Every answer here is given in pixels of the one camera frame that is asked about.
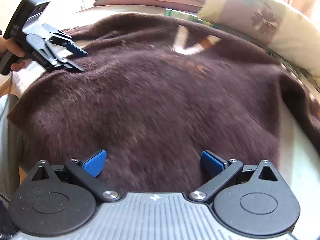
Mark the striped pastel bed sheet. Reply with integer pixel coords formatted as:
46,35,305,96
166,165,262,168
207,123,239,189
10,4,320,188

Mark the person left hand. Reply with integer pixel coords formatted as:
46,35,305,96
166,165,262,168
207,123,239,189
0,36,25,72

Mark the green glass bottle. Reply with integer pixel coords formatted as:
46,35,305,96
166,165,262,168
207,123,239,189
164,9,215,28

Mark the dark brown fuzzy sweater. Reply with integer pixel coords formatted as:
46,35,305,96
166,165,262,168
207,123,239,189
6,12,320,196

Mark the floral cream pillow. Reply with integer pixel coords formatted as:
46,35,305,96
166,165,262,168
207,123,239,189
198,0,319,77

